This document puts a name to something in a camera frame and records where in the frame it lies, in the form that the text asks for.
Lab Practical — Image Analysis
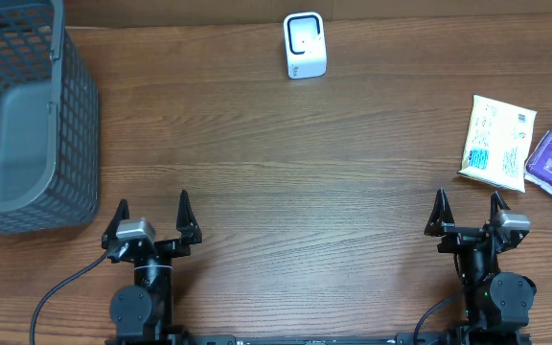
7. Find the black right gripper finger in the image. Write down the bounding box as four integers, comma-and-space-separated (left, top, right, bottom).
490, 191, 510, 219
425, 188, 455, 235

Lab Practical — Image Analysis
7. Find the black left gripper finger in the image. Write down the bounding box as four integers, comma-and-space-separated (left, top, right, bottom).
176, 190, 199, 235
103, 199, 129, 239

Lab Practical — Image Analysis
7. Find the yellow snack bag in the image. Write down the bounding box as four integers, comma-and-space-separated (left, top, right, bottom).
458, 95, 537, 193

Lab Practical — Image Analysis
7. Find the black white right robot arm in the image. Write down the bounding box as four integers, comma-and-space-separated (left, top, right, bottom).
410, 189, 537, 345

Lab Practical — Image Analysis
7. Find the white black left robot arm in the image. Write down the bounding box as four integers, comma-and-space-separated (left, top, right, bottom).
29, 190, 202, 345

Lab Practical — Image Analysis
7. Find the white barcode scanner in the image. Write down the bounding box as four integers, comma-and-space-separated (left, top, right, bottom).
283, 11, 328, 80

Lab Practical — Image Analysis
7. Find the grey plastic shopping basket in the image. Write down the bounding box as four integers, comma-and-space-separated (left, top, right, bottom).
0, 0, 100, 234

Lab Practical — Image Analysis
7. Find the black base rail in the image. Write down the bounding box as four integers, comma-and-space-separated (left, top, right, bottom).
105, 333, 532, 345

